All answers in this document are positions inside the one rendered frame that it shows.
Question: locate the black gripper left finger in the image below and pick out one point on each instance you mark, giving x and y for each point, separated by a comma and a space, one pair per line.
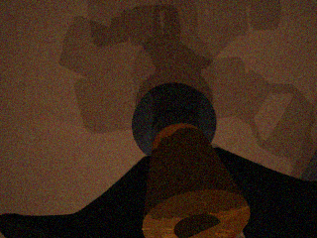
117, 213

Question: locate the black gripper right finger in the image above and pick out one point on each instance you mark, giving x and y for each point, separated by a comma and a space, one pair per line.
281, 206

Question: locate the orange knob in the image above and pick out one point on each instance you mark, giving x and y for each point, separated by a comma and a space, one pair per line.
190, 194

